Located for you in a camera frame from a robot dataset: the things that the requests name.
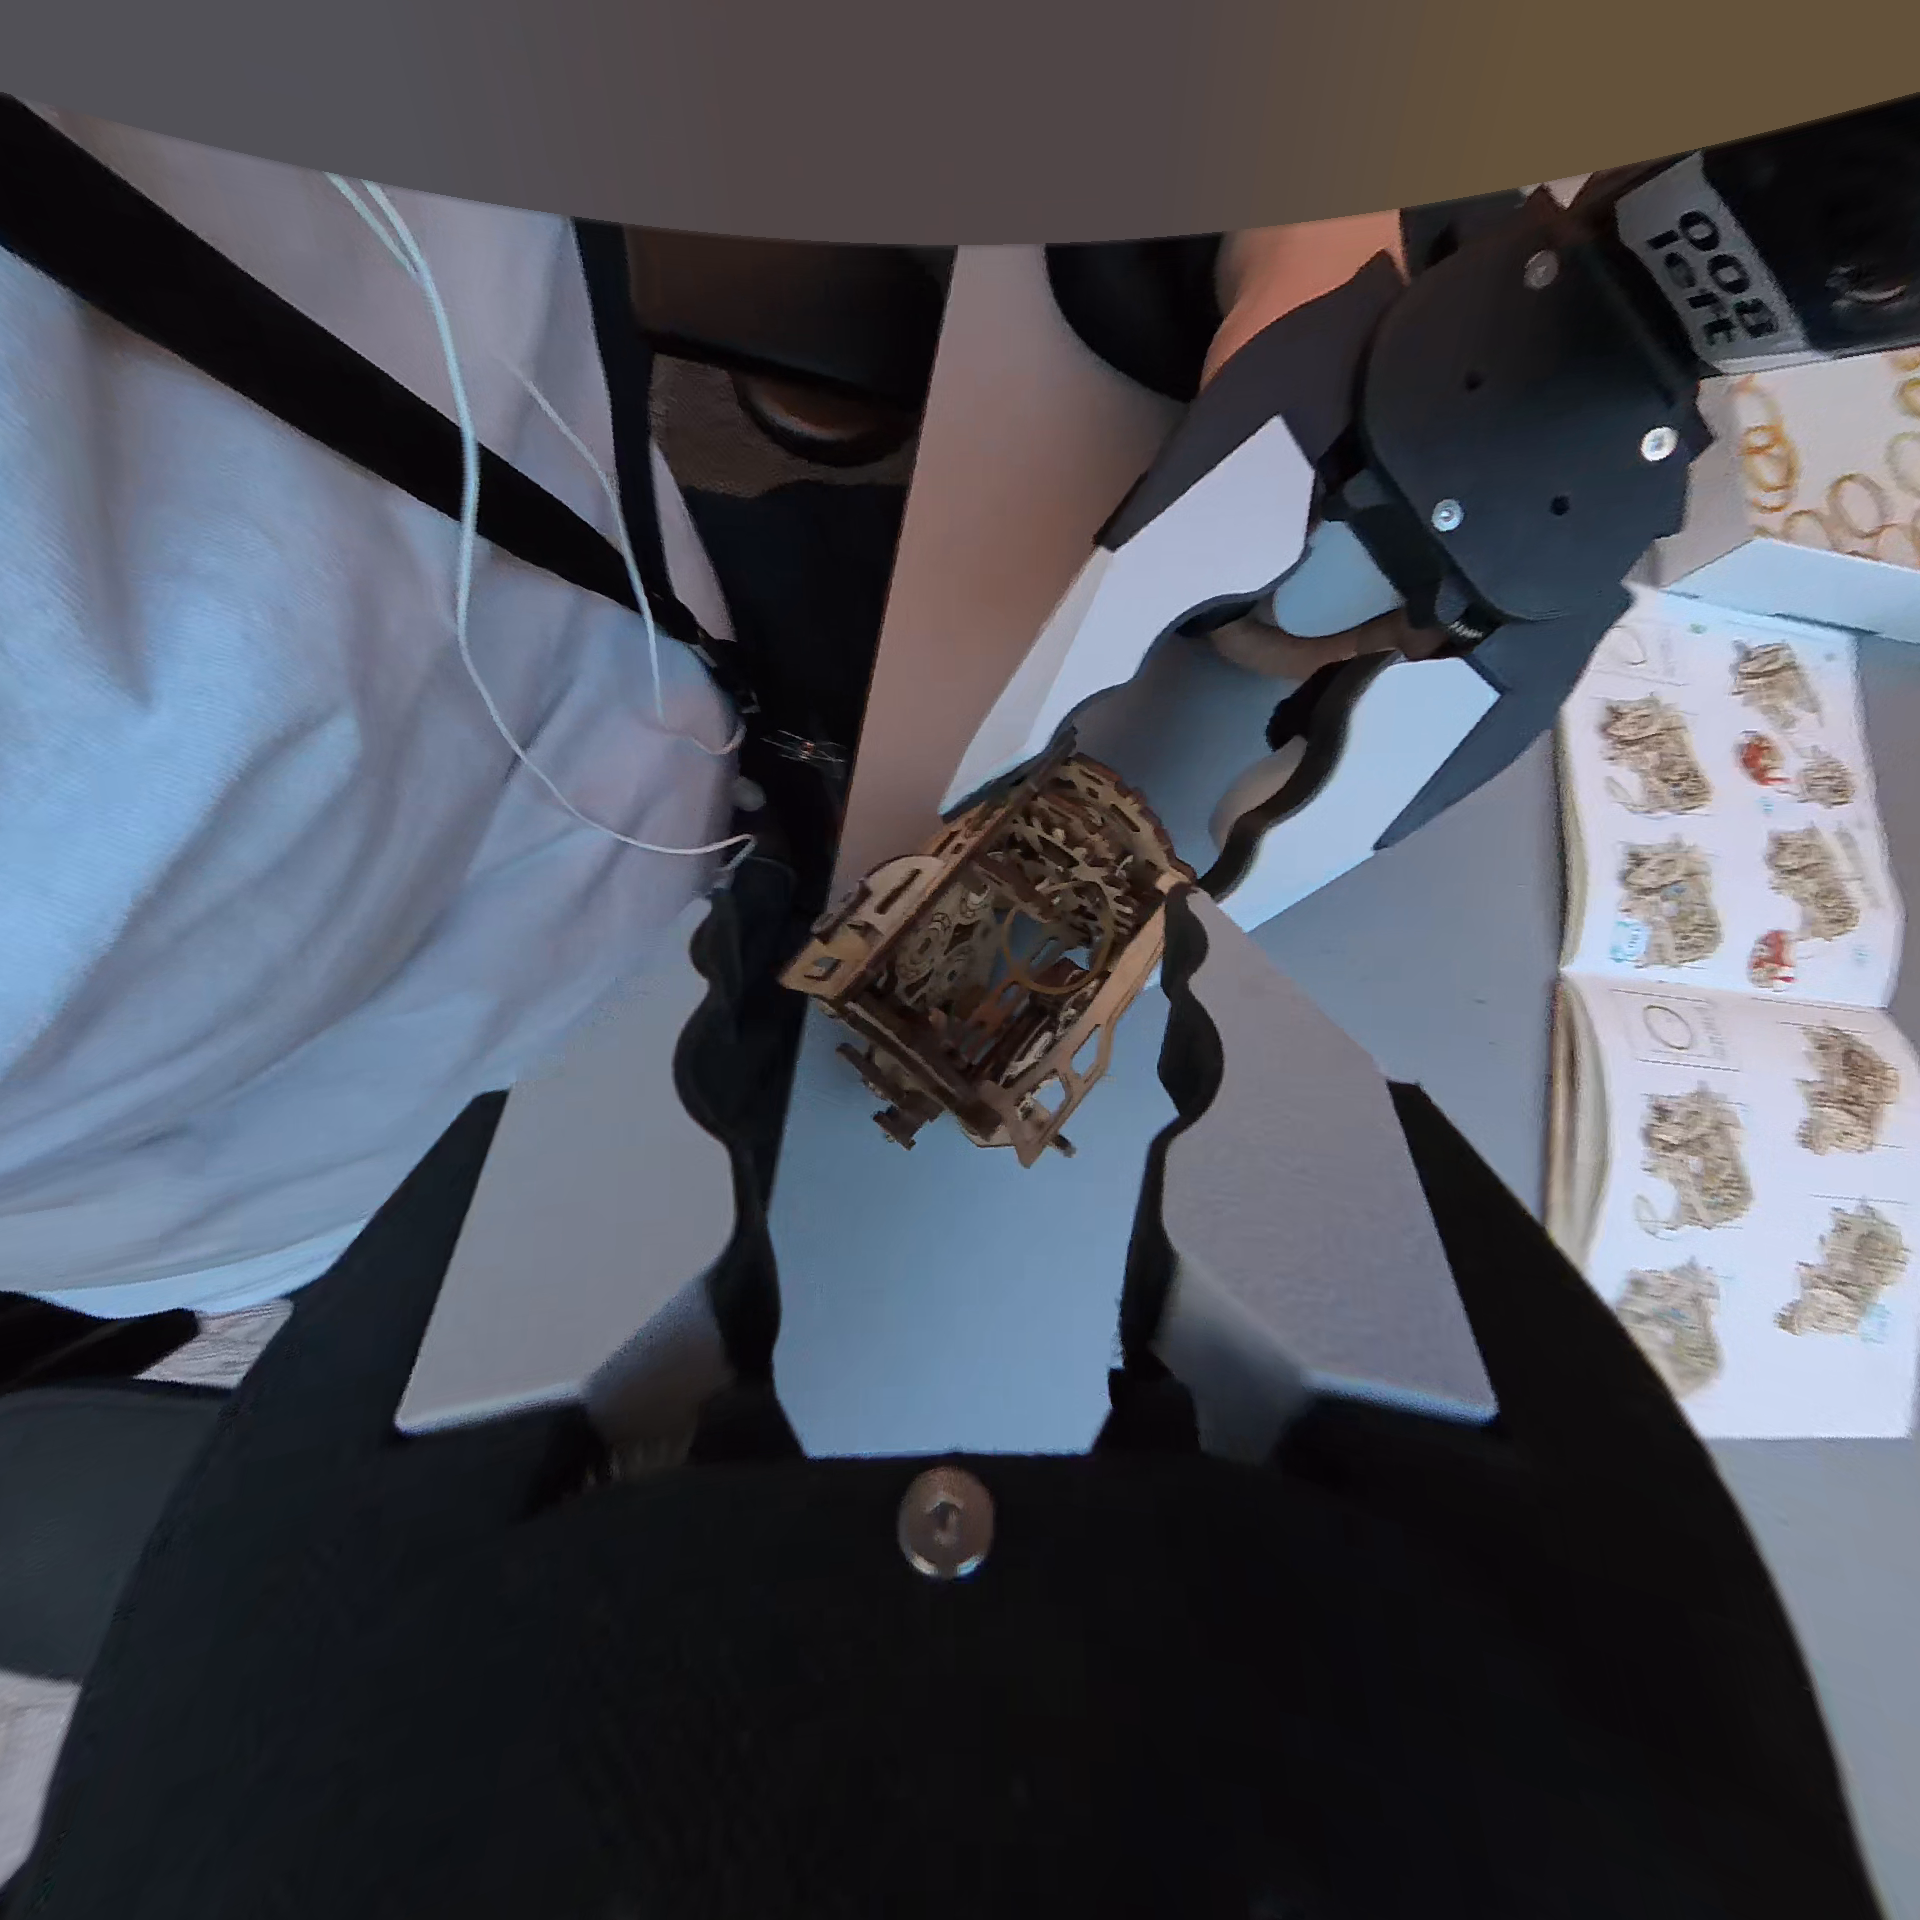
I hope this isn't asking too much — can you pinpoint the white sweatshirt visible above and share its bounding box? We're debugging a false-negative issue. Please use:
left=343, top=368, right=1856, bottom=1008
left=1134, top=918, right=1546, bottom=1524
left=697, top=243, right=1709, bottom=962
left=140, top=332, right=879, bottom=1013
left=0, top=106, right=758, bottom=1325

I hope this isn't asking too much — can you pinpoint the white string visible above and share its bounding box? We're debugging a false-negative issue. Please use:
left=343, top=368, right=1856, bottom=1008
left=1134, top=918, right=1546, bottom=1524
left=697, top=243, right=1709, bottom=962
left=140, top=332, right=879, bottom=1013
left=322, top=172, right=762, bottom=869

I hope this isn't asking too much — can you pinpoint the person's left hand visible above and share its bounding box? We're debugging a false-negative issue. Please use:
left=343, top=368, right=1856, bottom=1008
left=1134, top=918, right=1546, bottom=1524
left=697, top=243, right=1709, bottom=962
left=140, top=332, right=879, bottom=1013
left=1197, top=229, right=1421, bottom=684

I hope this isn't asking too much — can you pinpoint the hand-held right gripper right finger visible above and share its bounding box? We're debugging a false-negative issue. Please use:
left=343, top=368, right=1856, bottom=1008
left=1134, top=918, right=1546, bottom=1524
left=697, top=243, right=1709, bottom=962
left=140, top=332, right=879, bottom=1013
left=1100, top=883, right=1504, bottom=1456

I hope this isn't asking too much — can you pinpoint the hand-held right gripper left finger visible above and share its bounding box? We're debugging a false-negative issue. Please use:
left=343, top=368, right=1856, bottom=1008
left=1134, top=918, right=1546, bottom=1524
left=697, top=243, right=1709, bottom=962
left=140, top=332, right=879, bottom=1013
left=391, top=883, right=810, bottom=1456

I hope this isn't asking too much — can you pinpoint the wooden mechanical model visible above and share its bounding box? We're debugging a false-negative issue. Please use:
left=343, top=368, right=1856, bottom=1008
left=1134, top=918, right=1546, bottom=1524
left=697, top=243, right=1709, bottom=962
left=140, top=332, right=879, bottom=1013
left=776, top=749, right=1202, bottom=1173

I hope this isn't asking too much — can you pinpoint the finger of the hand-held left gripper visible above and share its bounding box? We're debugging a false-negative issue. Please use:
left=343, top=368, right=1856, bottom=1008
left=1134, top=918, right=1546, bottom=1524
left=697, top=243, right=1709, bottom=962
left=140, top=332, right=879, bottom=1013
left=932, top=413, right=1327, bottom=811
left=1190, top=651, right=1519, bottom=928

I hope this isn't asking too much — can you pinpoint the white cardboard box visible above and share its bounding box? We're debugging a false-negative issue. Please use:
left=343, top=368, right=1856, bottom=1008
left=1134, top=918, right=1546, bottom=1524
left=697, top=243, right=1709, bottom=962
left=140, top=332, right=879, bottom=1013
left=1628, top=342, right=1920, bottom=650

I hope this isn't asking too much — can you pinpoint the person's sandaled foot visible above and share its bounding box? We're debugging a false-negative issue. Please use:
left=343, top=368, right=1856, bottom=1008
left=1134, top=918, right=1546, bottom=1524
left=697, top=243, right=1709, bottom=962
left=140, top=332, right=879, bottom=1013
left=726, top=359, right=920, bottom=454

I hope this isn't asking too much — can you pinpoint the pile of tan rubber bands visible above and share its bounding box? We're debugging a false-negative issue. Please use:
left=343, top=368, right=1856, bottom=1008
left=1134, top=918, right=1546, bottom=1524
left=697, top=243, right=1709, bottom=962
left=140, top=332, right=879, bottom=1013
left=1726, top=351, right=1920, bottom=571

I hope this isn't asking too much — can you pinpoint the instruction booklet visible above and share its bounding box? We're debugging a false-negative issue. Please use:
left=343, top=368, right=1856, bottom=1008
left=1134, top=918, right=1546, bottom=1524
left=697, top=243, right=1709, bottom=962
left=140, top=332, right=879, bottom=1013
left=1543, top=583, right=1920, bottom=1444

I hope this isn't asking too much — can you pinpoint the grey desk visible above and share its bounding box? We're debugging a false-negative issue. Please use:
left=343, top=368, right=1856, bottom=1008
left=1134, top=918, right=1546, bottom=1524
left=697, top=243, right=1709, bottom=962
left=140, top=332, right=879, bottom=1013
left=766, top=240, right=1920, bottom=1920

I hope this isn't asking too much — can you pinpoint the black strap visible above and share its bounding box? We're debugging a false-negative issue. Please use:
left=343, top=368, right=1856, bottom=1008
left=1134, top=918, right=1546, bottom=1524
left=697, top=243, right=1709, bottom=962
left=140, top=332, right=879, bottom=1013
left=0, top=94, right=746, bottom=677

